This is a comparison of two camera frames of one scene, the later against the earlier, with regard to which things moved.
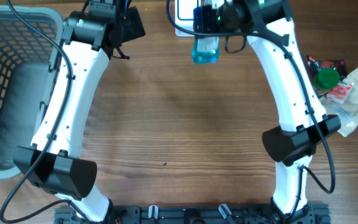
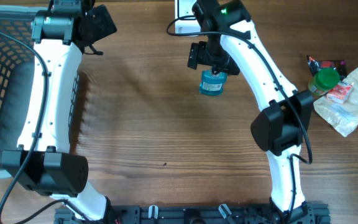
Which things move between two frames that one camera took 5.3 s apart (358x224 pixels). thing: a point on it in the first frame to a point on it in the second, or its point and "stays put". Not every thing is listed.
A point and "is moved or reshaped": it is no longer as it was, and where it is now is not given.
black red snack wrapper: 340,66 stays put
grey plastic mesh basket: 17,58 stays put
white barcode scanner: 189,15 stays put
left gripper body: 133,27 to 102,25
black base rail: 198,214 stays put
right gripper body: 215,21 to 210,54
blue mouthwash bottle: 207,50 is moved or reshaped
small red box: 340,93 stays put
